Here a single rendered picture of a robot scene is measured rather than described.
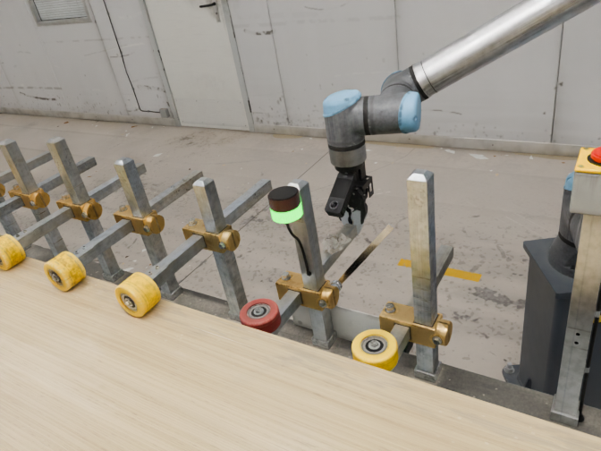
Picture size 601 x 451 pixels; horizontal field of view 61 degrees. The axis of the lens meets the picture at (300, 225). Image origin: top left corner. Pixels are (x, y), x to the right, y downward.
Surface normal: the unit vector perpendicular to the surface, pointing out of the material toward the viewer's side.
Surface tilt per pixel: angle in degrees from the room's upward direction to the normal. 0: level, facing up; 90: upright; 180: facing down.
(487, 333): 0
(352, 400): 0
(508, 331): 0
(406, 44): 90
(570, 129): 90
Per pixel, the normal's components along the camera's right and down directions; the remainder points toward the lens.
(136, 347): -0.16, -0.84
